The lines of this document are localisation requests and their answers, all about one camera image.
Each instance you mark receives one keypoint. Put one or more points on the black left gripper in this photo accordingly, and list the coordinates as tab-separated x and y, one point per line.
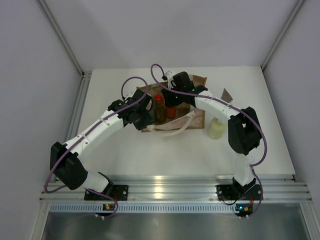
147	121

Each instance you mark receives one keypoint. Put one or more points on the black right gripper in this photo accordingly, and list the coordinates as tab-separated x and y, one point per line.
169	102

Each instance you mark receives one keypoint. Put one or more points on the red capped oil bottle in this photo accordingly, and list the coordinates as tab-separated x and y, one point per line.
159	109

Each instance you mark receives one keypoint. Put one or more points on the blue capped orange bottle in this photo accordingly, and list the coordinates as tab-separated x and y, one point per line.
171	112

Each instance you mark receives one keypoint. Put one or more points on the brown jute canvas bag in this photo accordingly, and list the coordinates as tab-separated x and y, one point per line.
186	117

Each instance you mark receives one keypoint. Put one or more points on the pale yellow pump bottle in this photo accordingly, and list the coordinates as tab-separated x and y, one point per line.
216	129

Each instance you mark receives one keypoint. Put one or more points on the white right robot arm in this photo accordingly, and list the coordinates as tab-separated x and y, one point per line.
243	129

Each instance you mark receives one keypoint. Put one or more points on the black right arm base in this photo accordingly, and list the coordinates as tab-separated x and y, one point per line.
228	193

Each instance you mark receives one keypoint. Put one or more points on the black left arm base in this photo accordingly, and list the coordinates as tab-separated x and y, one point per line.
118	192

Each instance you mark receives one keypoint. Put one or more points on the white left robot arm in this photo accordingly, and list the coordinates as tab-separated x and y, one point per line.
67	159

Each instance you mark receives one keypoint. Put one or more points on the grey slotted cable duct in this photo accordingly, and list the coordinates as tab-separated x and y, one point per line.
147	208

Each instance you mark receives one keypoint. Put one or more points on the aluminium frame rail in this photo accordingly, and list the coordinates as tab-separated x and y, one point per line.
157	188

